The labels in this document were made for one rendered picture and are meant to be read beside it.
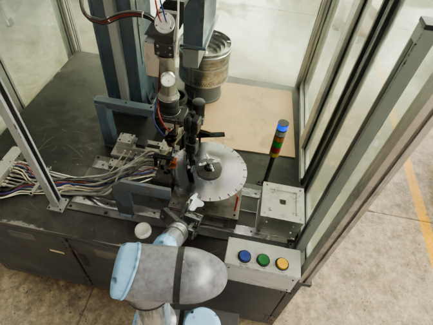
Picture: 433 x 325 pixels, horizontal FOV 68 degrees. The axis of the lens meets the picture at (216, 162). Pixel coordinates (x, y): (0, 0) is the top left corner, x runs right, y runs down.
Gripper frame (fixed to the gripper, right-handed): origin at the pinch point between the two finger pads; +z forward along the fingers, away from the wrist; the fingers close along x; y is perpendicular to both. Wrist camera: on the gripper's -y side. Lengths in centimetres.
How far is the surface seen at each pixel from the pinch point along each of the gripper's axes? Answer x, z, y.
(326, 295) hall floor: -58, 73, 82
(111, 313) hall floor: -91, 24, -36
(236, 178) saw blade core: 15.1, 11.3, 13.2
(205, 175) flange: 13.5, 7.3, 0.4
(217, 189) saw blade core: 10.2, 4.2, 7.6
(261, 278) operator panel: -13.4, -7.8, 35.2
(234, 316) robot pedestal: -27.6, -15.8, 29.7
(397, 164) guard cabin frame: 47, -38, 53
